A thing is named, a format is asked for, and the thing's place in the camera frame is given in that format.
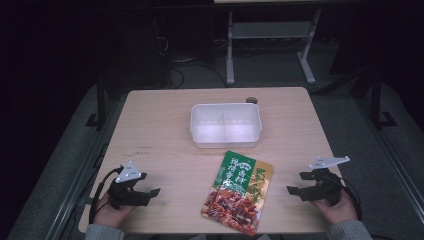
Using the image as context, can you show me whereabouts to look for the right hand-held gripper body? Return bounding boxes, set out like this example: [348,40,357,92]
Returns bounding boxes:
[307,155,351,207]

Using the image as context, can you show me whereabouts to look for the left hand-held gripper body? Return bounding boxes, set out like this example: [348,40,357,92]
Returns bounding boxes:
[106,160,151,211]

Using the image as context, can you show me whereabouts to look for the green and red snack packet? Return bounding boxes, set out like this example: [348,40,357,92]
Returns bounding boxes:
[200,150,275,237]

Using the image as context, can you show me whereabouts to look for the white plastic container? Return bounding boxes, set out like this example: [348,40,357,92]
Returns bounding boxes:
[189,102,263,150]

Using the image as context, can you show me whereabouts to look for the person's left hand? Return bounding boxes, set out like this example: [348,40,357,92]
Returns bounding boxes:
[92,192,138,229]

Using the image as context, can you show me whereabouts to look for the person's right hand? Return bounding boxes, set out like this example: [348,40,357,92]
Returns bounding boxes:
[310,189,360,227]

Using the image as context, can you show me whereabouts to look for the black metal stand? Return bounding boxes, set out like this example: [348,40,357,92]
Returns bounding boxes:
[84,77,108,132]
[369,64,399,131]

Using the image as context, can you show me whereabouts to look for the white metal stand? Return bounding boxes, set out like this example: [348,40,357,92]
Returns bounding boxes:
[225,8,323,86]

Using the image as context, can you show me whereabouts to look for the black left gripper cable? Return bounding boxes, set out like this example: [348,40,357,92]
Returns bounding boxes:
[87,165,125,225]

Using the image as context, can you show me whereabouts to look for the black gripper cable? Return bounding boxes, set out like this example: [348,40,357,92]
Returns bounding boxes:
[87,165,125,225]
[337,176,364,222]

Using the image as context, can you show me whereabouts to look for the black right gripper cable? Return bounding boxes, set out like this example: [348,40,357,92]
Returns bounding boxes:
[337,176,364,222]

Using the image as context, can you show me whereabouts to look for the black floor cables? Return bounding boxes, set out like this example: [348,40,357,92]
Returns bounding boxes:
[153,34,230,90]

